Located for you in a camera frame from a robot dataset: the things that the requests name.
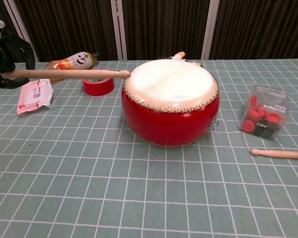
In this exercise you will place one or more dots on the wooden drumstick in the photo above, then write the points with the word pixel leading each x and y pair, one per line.
pixel 283 154
pixel 77 74

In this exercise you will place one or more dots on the red drum white skin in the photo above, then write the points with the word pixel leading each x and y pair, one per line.
pixel 169 121

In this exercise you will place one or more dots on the green checked tablecloth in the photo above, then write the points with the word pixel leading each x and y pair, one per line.
pixel 114 188

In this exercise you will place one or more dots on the pink wet wipes pack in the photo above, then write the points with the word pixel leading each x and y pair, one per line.
pixel 34 96

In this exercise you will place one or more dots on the orange juice bottle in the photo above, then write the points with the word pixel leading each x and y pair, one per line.
pixel 72 63

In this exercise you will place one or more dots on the red tape roll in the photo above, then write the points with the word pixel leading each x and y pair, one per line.
pixel 98 89

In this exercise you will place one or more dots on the black-headed plush doll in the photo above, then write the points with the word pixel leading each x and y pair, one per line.
pixel 180 55

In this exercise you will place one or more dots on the clear box red caps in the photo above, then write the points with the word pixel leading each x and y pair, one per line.
pixel 263 116

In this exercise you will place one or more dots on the white partition frame post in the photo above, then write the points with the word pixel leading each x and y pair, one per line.
pixel 118 29
pixel 209 29
pixel 27 32

